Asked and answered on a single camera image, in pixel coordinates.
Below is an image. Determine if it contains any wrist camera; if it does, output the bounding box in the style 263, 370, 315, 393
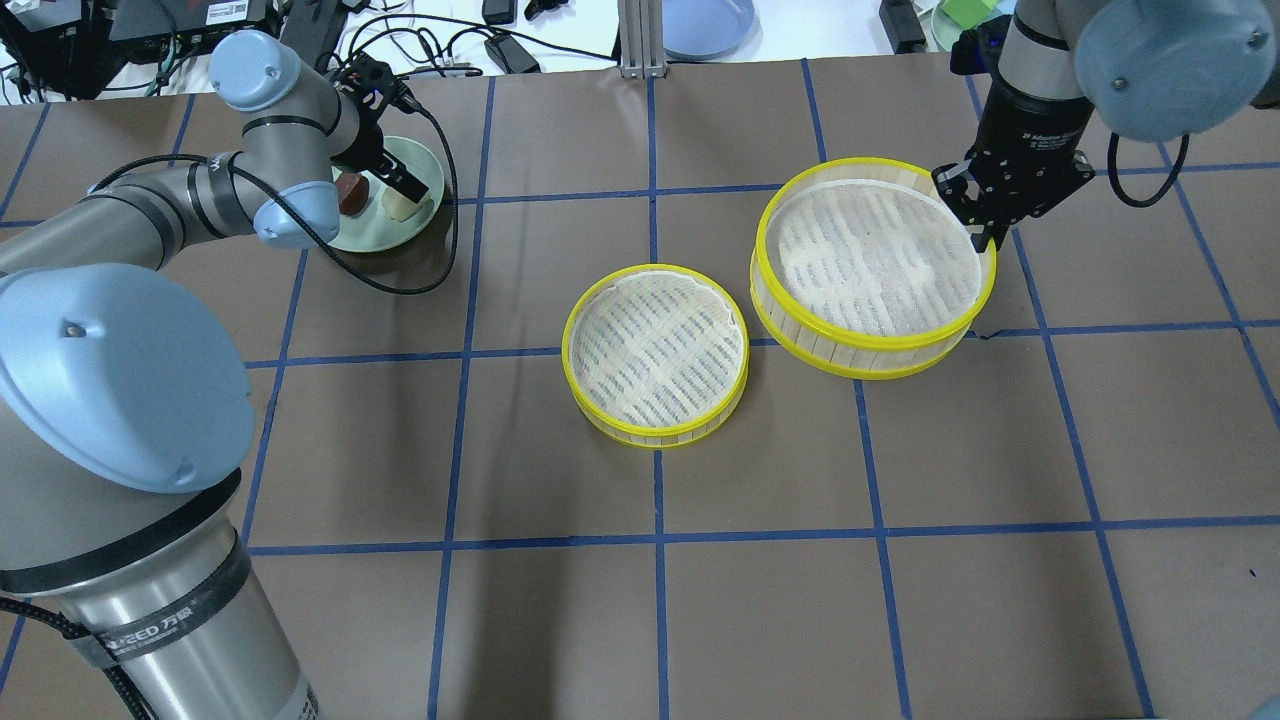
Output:
333, 53, 420, 118
948, 20, 1009, 77

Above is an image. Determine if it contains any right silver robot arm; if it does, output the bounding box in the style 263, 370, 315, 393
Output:
932, 1, 1277, 252

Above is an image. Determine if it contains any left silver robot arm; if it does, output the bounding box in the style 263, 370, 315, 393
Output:
1, 29, 439, 719

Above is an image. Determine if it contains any aluminium frame post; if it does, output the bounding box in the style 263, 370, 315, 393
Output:
617, 0, 668, 79

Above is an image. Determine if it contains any green cube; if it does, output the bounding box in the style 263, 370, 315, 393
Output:
937, 0, 1016, 29

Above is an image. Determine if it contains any black power adapter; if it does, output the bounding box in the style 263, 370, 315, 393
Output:
483, 33, 541, 76

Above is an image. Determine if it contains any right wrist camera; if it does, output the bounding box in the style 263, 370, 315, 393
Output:
948, 20, 1009, 77

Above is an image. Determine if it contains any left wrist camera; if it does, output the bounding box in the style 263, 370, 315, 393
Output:
333, 53, 420, 118

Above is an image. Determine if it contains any blue plate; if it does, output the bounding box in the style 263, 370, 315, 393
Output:
660, 1, 756, 61

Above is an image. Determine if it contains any yellow steamer layer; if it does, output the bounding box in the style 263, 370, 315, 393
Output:
559, 263, 750, 450
749, 158, 998, 380

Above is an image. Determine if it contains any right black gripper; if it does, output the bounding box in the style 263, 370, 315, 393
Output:
931, 76, 1096, 252

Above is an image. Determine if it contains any black laptop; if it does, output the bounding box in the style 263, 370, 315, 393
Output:
109, 1, 283, 44

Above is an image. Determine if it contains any brown bun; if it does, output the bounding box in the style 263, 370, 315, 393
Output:
334, 170, 371, 217

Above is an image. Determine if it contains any green plate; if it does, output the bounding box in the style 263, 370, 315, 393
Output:
330, 135, 448, 254

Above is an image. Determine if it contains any white bun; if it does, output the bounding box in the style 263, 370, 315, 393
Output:
380, 188, 422, 222

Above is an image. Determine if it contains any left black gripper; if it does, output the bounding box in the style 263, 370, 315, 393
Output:
346, 126, 430, 209

